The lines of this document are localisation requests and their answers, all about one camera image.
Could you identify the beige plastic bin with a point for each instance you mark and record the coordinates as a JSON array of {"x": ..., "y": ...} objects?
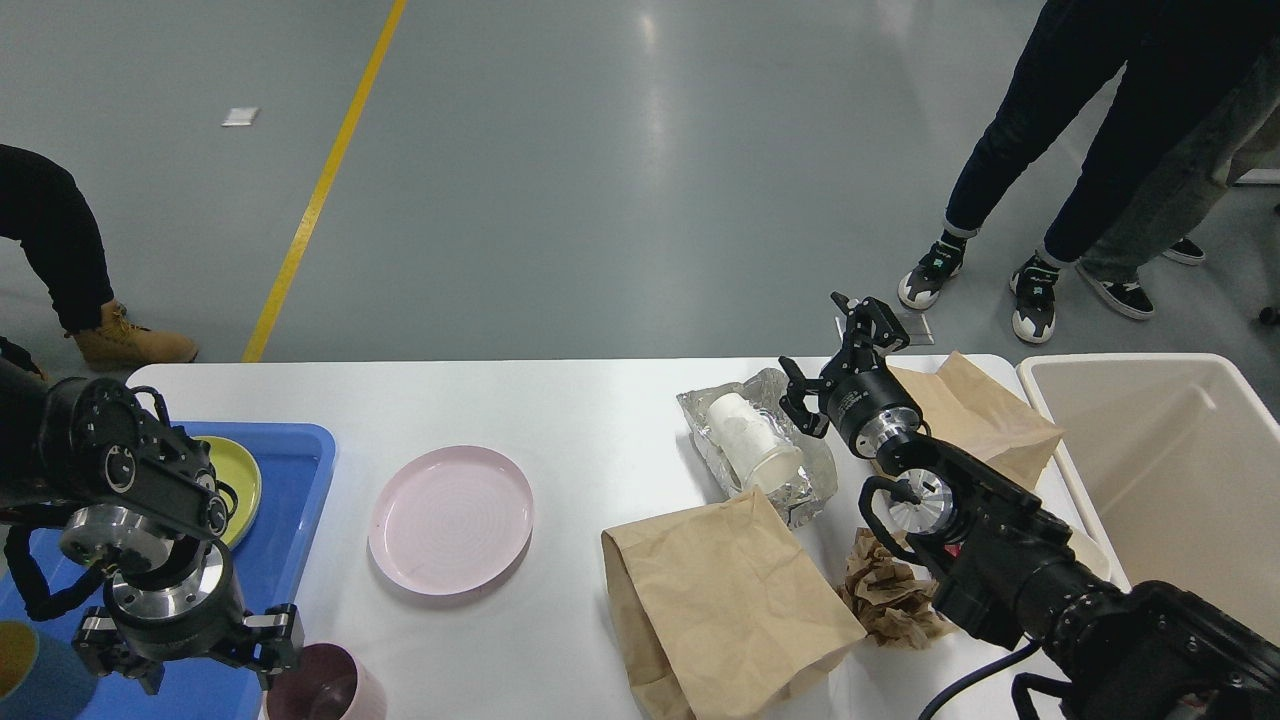
[{"x": 1173, "y": 461}]

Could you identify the large brown paper bag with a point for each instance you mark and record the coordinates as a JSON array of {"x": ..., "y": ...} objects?
[{"x": 719, "y": 612}]

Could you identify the rear brown paper bag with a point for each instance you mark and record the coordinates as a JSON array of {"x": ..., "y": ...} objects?
[{"x": 966, "y": 407}]

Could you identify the person in grey trousers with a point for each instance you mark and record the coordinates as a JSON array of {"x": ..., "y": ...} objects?
[{"x": 1232, "y": 139}]

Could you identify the grey floor plate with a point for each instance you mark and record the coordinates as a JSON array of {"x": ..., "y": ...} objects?
[{"x": 916, "y": 325}]

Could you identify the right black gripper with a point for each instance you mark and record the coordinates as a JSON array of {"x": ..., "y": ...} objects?
[{"x": 858, "y": 396}]

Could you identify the pink cup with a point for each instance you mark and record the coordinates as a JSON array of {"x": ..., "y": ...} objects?
[{"x": 330, "y": 683}]

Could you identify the person with tan boots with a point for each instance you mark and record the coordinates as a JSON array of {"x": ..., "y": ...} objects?
[{"x": 44, "y": 210}]

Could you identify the white paper cup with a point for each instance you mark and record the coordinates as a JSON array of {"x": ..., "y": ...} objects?
[{"x": 758, "y": 452}]

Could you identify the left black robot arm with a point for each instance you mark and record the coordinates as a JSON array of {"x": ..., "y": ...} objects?
[{"x": 113, "y": 509}]

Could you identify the crumpled brown paper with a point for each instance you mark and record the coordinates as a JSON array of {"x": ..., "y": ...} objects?
[{"x": 894, "y": 606}]

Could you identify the pink plate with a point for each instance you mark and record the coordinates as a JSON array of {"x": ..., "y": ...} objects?
[{"x": 451, "y": 521}]

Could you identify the clear plastic wrapper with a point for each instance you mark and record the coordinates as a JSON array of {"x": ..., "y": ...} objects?
[{"x": 798, "y": 502}]

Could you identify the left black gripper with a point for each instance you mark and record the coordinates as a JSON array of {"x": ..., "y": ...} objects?
[{"x": 190, "y": 608}]

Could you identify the yellow plate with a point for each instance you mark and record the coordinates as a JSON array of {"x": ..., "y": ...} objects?
[{"x": 239, "y": 483}]

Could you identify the blue yellow cup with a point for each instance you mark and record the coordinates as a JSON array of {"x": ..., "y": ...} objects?
[{"x": 41, "y": 676}]

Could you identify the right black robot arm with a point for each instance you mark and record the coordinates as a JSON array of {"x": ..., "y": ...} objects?
[{"x": 1005, "y": 571}]

